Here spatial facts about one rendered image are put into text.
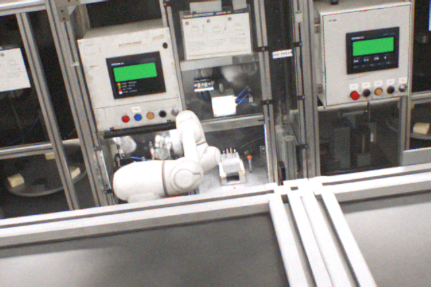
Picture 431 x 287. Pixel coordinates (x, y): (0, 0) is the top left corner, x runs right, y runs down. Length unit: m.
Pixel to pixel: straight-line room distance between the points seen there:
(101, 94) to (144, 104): 0.21
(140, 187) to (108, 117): 0.78
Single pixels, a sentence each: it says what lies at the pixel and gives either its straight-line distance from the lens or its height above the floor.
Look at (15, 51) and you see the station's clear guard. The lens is 2.70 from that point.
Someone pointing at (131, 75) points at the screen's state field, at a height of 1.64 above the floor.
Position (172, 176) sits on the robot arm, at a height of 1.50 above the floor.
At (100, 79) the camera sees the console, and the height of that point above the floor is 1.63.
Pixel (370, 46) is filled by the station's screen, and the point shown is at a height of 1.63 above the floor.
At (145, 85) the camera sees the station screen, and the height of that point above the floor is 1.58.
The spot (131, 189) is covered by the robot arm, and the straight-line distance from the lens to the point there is 2.00.
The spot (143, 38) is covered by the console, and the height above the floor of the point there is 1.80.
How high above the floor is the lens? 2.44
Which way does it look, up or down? 26 degrees down
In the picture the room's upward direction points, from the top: 8 degrees counter-clockwise
